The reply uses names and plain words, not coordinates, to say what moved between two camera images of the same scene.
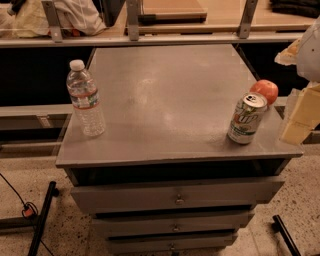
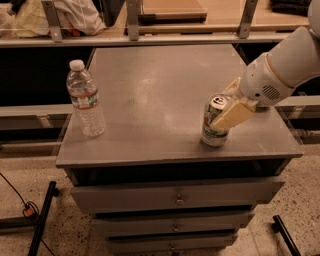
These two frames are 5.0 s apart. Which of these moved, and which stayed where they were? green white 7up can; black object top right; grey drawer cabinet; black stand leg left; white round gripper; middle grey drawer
Moved: white round gripper; green white 7up can
Stayed: middle grey drawer; black stand leg left; grey drawer cabinet; black object top right
